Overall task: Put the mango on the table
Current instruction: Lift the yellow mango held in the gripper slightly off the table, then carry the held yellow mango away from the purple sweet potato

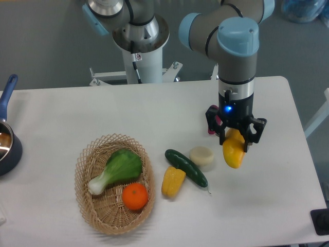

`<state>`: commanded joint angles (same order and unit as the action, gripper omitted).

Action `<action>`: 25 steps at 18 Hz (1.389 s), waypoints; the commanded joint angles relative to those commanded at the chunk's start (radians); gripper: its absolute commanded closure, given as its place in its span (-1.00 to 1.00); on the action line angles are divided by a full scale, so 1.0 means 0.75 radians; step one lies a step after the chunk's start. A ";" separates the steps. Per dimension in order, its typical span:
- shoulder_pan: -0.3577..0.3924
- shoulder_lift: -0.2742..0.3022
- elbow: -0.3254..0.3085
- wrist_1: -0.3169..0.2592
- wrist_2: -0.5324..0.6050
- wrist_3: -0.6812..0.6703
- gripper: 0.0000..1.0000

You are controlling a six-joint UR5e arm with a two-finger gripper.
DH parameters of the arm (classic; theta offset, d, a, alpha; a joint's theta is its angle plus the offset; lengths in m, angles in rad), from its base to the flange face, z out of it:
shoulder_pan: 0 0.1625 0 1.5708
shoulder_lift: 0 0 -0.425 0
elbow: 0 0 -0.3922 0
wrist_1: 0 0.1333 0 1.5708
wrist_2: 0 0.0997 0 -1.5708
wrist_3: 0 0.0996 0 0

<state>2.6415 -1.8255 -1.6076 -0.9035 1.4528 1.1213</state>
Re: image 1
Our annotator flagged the orange fruit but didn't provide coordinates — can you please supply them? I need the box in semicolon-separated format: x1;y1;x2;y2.
122;183;149;210

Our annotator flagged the dark blue saucepan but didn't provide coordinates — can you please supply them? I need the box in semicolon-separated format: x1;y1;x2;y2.
1;74;23;176

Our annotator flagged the yellow bell pepper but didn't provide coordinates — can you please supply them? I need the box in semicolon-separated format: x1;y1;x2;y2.
161;166;186;198

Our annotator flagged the white frame at right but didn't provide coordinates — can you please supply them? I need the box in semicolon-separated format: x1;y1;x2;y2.
304;88;328;138

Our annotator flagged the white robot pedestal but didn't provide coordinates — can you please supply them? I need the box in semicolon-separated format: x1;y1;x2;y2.
88;15;184;86

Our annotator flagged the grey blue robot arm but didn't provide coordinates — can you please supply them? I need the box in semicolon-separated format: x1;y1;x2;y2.
82;1;275;151

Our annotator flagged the cream round cake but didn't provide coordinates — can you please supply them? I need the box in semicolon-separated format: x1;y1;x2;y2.
189;146;214;166

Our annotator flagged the woven wicker basket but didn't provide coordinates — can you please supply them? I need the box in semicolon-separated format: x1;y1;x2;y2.
75;133;155;235

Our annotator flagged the yellow mango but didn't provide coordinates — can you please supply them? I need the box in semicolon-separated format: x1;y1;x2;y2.
223;128;245;169

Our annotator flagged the green cucumber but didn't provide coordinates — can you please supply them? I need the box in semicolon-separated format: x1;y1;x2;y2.
164;149;210;193

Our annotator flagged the black device at table edge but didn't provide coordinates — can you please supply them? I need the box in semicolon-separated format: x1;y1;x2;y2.
310;208;328;236

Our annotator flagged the green bok choy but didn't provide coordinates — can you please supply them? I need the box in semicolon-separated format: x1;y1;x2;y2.
88;149;142;195

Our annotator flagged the blue plastic bag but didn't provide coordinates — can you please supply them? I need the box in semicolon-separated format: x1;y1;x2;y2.
281;1;328;27

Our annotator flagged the pink object behind gripper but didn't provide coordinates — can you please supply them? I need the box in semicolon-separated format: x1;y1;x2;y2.
206;114;222;135

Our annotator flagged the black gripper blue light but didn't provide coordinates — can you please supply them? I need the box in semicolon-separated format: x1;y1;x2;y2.
205;94;267;152

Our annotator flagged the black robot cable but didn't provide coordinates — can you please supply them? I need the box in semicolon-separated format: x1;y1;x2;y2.
130;41;143;84

